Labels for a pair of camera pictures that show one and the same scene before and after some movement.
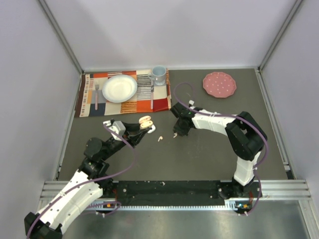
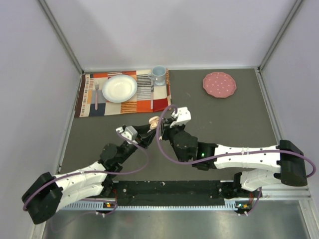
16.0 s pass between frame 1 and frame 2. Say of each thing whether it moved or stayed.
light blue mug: stayed
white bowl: stayed
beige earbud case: moved
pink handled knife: stayed
